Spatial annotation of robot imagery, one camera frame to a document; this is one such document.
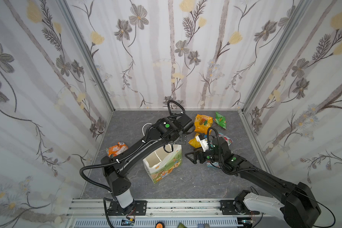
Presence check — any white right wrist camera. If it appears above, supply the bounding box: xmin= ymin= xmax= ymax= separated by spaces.
xmin=195 ymin=134 xmax=210 ymax=152

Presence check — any large yellow snack bag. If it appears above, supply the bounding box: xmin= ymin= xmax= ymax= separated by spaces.
xmin=188 ymin=134 xmax=201 ymax=148

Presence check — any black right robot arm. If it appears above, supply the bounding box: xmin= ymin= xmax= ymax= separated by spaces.
xmin=190 ymin=134 xmax=321 ymax=228

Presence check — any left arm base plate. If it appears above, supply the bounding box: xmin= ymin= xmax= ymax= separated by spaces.
xmin=106 ymin=200 xmax=147 ymax=216

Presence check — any red green snack bag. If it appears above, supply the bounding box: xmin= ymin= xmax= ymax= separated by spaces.
xmin=218 ymin=132 xmax=233 ymax=146
xmin=206 ymin=162 xmax=221 ymax=169

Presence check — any orange snack packet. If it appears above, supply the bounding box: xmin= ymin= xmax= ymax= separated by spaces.
xmin=107 ymin=142 xmax=128 ymax=158

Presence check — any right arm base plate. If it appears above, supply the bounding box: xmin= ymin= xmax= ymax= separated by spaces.
xmin=220 ymin=200 xmax=246 ymax=215

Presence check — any yellow mango gummy bag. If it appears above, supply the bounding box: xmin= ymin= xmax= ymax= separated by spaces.
xmin=194 ymin=115 xmax=213 ymax=134

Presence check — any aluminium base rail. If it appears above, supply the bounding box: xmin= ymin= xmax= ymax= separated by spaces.
xmin=65 ymin=199 xmax=306 ymax=228

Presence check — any white paper bag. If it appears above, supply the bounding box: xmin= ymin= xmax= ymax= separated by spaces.
xmin=143 ymin=144 xmax=182 ymax=184

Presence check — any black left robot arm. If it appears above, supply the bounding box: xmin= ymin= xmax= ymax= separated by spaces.
xmin=79 ymin=100 xmax=194 ymax=211

